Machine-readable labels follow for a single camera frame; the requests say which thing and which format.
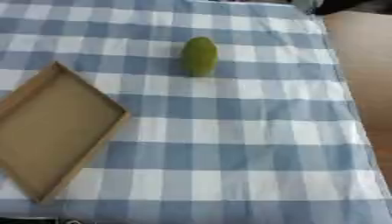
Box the green oval toy fruit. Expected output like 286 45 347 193
178 36 221 78

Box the tan cardboard box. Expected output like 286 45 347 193
0 60 132 205

